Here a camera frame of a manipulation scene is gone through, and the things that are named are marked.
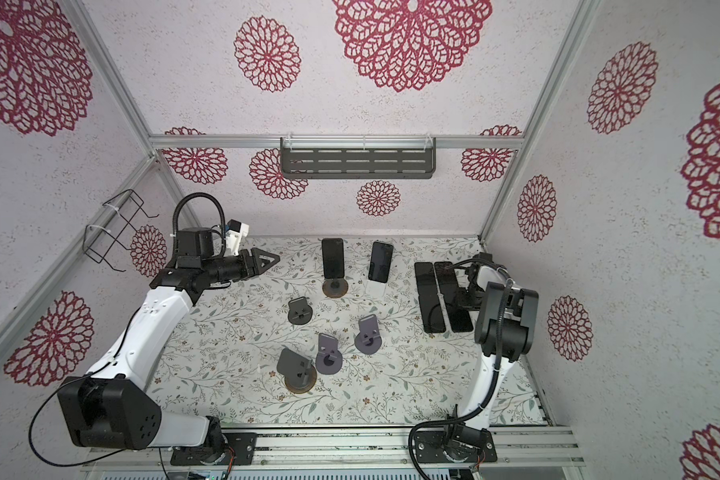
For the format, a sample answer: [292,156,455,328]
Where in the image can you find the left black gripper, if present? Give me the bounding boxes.
[203,246,280,284]

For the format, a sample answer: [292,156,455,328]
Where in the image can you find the black phone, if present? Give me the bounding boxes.
[434,261,459,305]
[421,302,446,334]
[321,238,345,280]
[414,262,439,309]
[368,241,394,284]
[445,302,474,333]

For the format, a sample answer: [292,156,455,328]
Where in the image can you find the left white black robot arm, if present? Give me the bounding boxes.
[57,222,280,461]

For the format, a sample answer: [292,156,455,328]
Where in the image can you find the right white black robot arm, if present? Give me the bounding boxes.
[456,259,539,431]

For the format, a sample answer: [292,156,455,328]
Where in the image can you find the dark left phone stand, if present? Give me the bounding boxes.
[287,296,313,326]

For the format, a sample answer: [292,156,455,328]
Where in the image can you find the back wooden base stand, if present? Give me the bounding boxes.
[322,278,349,298]

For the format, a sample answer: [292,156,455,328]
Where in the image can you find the clear acrylic phone stand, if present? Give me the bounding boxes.
[365,280,387,300]

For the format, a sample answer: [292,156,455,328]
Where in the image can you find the grey round right stand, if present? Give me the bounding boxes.
[354,314,382,355]

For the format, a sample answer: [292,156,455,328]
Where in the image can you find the wooden base phone stand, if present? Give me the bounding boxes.
[276,347,317,394]

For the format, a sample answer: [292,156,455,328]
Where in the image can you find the grey round phone stand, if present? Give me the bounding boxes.
[315,333,343,375]

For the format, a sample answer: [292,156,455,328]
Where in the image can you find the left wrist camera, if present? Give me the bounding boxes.
[224,220,249,257]

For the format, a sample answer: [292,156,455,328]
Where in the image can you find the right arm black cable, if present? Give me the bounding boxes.
[407,263,514,480]

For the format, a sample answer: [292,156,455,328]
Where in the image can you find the dark grey wall shelf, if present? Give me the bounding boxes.
[279,137,437,180]

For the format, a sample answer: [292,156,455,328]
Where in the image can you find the black wire wall rack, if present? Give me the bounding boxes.
[81,188,159,273]

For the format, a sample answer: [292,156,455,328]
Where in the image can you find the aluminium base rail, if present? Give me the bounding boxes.
[80,424,586,472]

